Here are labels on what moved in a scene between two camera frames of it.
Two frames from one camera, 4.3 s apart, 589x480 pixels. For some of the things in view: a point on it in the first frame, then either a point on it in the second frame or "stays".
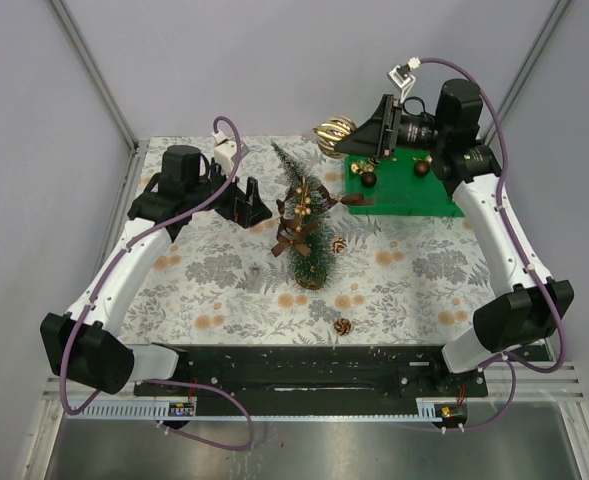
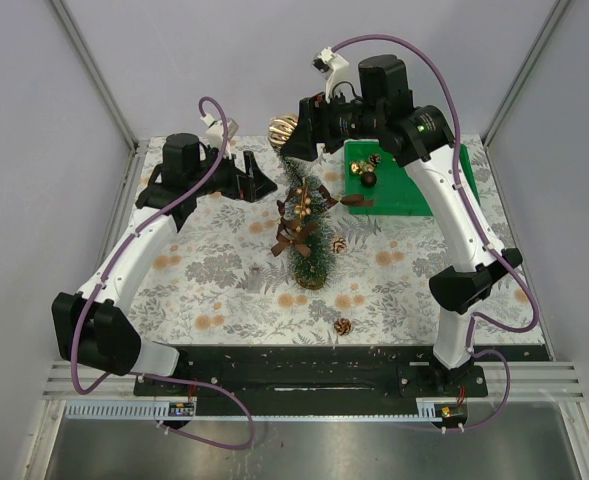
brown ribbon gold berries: x=300 y=216 stays
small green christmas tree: x=310 y=233 stays
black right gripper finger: x=374 y=136 -> x=307 y=132
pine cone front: x=342 y=326 stays
